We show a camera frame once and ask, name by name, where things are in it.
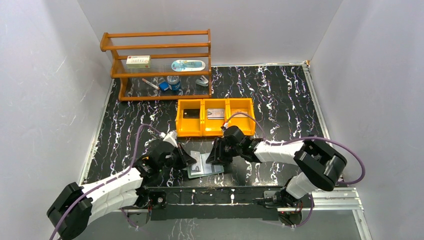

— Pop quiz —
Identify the blue blister pack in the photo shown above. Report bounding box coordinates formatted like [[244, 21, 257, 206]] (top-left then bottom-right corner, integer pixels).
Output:
[[171, 59, 206, 72]]

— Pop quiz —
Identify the white marker pen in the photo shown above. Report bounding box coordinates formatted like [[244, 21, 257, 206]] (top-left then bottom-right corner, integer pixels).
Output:
[[141, 78, 160, 90]]

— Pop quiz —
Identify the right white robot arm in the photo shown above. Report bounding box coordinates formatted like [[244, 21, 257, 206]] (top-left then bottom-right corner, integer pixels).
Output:
[[206, 125, 347, 204]]

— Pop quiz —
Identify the black VIP card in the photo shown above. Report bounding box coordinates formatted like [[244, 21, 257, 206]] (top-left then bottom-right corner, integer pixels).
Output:
[[182, 108, 201, 119]]

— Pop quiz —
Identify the white red box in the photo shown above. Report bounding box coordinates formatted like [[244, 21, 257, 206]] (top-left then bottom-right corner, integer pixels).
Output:
[[126, 55, 151, 69]]

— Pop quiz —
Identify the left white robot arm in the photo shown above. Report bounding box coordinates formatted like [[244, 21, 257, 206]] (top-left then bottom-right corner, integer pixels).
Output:
[[46, 141, 197, 240]]

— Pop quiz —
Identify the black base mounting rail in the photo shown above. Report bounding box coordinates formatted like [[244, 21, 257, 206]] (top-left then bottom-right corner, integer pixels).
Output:
[[117, 186, 316, 222]]

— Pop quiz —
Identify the blue white jar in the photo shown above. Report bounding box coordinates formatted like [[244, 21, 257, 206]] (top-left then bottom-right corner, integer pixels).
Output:
[[166, 75, 181, 92]]

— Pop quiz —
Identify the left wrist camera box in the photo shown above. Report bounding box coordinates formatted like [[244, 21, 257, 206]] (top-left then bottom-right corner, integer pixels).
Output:
[[163, 130, 178, 148]]

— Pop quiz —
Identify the small blue block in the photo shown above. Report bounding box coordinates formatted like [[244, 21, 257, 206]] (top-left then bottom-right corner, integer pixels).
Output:
[[158, 81, 170, 92]]

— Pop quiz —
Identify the green card holder wallet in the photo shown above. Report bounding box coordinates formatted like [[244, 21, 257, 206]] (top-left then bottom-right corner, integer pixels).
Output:
[[186, 150, 225, 179]]

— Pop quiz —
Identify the bronze card in bin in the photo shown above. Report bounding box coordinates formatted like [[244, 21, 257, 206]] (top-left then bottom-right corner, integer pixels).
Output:
[[230, 108, 249, 118]]

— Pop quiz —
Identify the orange wooden shelf rack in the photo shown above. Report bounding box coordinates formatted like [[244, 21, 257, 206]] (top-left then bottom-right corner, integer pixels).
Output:
[[100, 29, 212, 102]]

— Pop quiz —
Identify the yellow three-compartment bin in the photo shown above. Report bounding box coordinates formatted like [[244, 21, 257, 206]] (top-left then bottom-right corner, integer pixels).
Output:
[[175, 98, 256, 137]]

